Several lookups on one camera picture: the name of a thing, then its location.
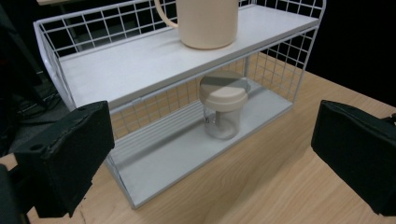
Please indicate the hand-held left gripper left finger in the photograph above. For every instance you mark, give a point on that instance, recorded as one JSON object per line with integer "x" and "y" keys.
{"x": 68, "y": 157}

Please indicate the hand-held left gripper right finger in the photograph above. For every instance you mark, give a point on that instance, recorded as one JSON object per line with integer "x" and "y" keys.
{"x": 358, "y": 154}

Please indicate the glass jar with cream lid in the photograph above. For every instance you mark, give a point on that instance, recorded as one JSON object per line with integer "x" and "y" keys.
{"x": 222, "y": 93}

